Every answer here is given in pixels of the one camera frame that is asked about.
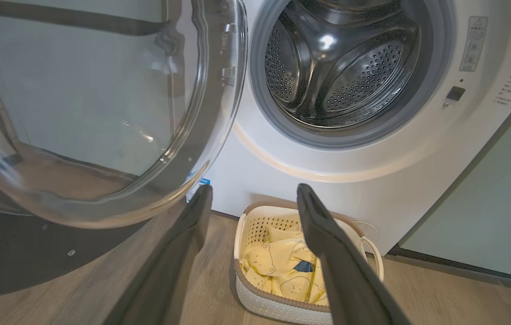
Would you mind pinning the pale green cabinet door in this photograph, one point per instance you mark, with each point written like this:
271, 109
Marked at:
494, 212

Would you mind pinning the black door latch socket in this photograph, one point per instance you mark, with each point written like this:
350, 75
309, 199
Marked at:
455, 94

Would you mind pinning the blue energy label sticker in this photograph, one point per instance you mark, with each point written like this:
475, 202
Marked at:
202, 182

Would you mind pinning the printed text instruction sticker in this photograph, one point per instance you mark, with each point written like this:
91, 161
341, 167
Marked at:
509, 90

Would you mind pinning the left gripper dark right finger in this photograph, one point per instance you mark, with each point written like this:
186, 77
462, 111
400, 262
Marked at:
346, 275

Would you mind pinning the grey warning sticker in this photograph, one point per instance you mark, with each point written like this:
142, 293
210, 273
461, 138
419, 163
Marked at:
473, 44

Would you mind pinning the pale yellow baby garment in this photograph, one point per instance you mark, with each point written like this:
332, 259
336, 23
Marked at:
278, 271

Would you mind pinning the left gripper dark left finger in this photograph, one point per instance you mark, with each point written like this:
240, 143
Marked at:
169, 271

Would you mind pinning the white front-load washing machine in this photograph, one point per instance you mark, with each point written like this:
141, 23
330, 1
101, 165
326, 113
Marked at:
395, 189

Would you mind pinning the black-rimmed glass washer door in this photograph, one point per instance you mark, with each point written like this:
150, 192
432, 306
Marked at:
102, 113

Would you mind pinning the cream perforated laundry basket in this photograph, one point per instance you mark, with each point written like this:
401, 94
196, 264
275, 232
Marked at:
278, 311

